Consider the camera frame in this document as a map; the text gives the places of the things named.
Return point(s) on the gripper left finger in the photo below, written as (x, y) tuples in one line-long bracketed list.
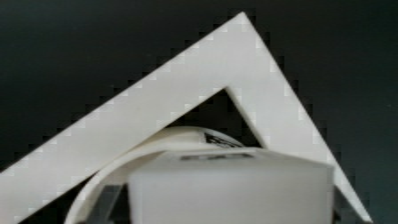
[(112, 205)]

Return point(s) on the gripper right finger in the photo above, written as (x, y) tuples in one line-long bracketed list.
[(343, 213)]

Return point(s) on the white stool leg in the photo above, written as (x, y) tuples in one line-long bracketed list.
[(231, 187)]

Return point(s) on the white round stool seat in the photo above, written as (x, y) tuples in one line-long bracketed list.
[(174, 139)]

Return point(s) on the white front fence bar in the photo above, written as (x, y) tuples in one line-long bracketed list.
[(210, 68)]

